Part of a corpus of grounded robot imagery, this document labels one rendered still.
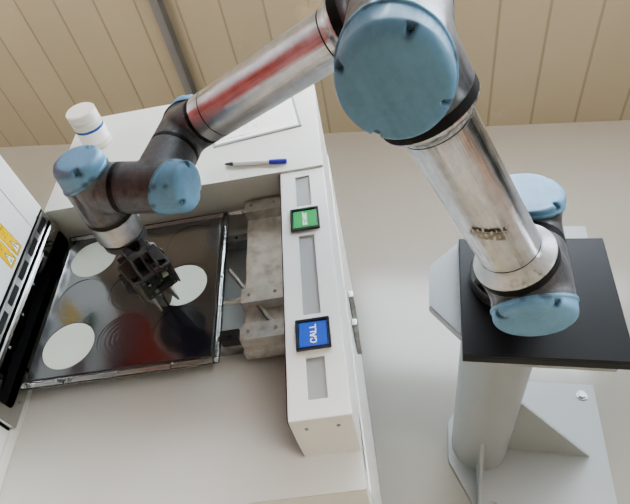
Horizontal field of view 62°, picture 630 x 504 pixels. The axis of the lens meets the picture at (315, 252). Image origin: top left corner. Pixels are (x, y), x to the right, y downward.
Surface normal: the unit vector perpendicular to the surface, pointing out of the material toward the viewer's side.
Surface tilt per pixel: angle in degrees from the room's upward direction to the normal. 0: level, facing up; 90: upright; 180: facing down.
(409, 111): 83
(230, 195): 90
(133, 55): 90
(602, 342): 0
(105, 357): 0
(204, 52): 90
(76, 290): 0
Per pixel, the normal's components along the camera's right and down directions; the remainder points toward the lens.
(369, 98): -0.22, 0.67
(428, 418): -0.16, -0.65
